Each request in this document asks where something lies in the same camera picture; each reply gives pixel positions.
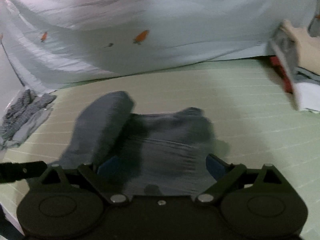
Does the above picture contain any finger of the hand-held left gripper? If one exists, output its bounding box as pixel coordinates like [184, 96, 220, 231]
[0, 161, 48, 184]

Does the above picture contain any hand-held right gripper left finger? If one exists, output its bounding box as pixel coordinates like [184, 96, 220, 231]
[37, 155, 130, 204]

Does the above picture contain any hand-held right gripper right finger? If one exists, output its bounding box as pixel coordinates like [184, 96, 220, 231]
[195, 154, 286, 203]

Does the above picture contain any checkered shirt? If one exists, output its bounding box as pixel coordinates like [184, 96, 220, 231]
[0, 89, 57, 150]

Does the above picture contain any blue-grey garment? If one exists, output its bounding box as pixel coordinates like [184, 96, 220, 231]
[49, 91, 227, 197]

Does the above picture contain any green grid bed sheet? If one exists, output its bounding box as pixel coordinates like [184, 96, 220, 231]
[0, 57, 320, 240]

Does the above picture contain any light grey cloth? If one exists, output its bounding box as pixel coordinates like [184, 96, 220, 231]
[12, 94, 54, 145]

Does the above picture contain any white cloth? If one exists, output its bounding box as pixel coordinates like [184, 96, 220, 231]
[295, 81, 320, 112]

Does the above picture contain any folded grey garment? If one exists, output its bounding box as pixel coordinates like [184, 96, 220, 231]
[294, 66, 320, 85]

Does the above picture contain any carrot printed light blanket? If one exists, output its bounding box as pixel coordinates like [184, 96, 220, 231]
[0, 0, 320, 93]

